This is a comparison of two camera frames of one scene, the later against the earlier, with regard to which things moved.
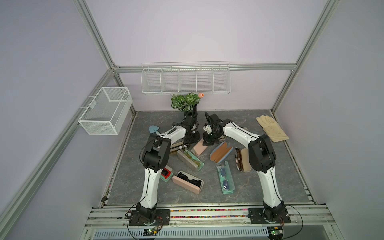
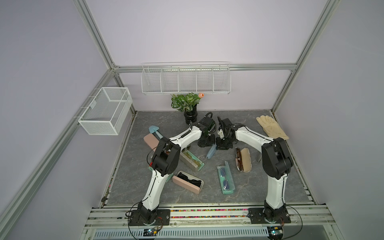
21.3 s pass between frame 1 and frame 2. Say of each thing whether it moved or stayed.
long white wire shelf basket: stayed
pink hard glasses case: moved
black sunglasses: stayed
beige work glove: stayed
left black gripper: moved
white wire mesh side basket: stayed
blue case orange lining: moved
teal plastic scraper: stayed
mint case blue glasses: stayed
